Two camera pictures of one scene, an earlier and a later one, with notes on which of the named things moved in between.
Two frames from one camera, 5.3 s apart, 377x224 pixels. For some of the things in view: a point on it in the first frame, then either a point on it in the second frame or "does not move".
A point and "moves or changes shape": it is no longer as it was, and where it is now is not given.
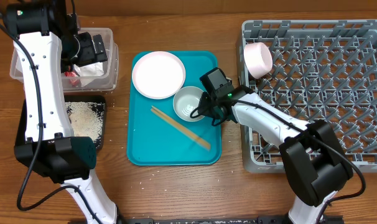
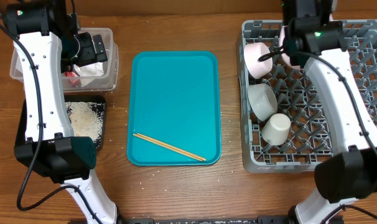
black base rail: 281,219 does not move
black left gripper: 90,56 does not move
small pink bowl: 258,59 does not move
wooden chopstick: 180,124 to 172,147
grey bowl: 186,100 moves or changes shape
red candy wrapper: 71,76 does not move
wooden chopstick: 180,129 to 167,147
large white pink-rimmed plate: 158,74 to 283,32
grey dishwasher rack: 333,70 does not move
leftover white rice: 86,121 does not move
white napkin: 89,73 does not move
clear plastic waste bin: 108,82 does not move
